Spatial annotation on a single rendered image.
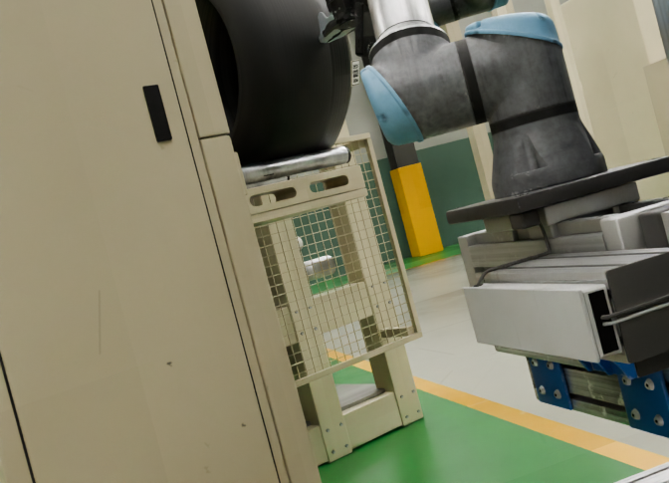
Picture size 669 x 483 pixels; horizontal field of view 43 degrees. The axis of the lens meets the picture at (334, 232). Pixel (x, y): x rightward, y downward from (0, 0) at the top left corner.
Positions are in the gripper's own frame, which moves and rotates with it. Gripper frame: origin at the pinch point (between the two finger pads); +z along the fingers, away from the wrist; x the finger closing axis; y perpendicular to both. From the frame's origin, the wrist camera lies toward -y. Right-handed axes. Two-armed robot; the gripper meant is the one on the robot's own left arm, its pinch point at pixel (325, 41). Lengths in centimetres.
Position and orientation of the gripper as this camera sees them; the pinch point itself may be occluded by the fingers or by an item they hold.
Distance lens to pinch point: 197.4
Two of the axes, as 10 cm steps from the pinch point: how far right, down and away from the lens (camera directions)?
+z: -5.6, 2.6, 7.9
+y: -3.3, -9.4, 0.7
